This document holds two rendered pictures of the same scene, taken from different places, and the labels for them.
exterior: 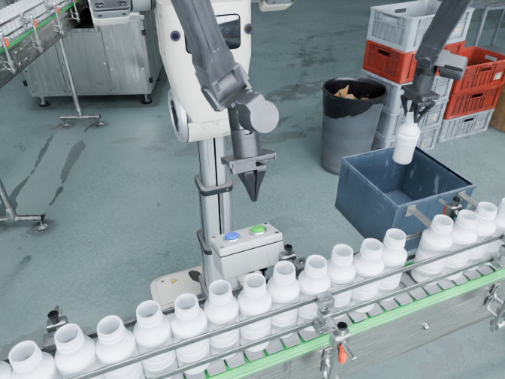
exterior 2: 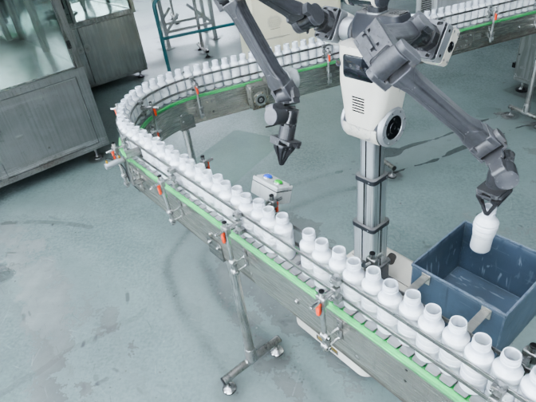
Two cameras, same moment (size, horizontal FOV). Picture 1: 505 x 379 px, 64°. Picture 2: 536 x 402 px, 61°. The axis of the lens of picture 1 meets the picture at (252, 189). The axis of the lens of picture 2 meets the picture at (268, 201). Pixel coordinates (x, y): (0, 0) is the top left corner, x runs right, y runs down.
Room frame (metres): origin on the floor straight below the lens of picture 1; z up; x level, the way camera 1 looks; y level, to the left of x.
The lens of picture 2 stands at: (0.28, -1.37, 2.00)
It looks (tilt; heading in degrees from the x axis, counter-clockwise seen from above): 34 degrees down; 76
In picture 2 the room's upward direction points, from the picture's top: 8 degrees counter-clockwise
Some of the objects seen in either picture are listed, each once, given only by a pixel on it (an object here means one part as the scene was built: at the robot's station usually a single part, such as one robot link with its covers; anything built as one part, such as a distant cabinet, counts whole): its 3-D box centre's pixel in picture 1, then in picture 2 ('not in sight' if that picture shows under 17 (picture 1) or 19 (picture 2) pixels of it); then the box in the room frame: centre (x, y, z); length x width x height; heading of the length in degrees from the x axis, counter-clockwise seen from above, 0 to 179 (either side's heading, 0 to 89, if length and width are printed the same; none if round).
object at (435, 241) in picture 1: (433, 250); (310, 252); (0.63, -0.39, 1.08); 0.06 x 0.06 x 0.17
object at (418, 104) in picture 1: (417, 107); (491, 200); (1.16, -0.51, 1.18); 0.07 x 0.07 x 0.09; 22
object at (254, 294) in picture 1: (254, 312); (228, 201); (0.47, 0.00, 1.08); 0.06 x 0.06 x 0.17
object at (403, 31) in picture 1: (418, 24); not in sight; (3.05, -1.19, 1.00); 0.61 x 0.41 x 0.22; 119
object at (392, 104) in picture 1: (405, 83); not in sight; (3.05, -1.19, 0.55); 0.61 x 0.41 x 0.22; 119
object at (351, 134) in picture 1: (348, 128); not in sight; (2.75, -0.72, 0.32); 0.45 x 0.45 x 0.64
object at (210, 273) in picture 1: (219, 274); (370, 252); (1.12, 0.13, 0.49); 0.13 x 0.13 x 0.40; 22
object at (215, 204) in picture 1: (216, 225); (371, 210); (1.12, 0.13, 0.74); 0.11 x 0.11 x 0.40; 22
